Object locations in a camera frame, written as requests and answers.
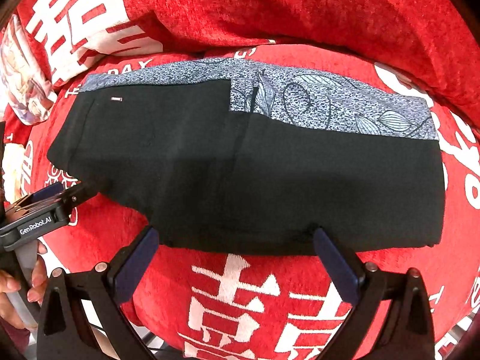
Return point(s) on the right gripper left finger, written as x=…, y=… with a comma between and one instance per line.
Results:
x=64, y=331

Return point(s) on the red bedspread with white characters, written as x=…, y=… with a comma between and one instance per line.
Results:
x=290, y=302

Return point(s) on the person's left hand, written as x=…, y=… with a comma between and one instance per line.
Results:
x=23, y=285

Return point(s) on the red folded quilt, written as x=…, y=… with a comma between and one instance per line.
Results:
x=427, y=39

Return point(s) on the floral pastel pillow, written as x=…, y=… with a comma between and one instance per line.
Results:
x=23, y=84

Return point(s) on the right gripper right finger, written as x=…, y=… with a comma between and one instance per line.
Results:
x=407, y=331

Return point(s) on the black and grey patterned pants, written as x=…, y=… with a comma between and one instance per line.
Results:
x=237, y=156

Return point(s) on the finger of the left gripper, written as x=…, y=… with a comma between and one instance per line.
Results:
x=75, y=195
x=49, y=191

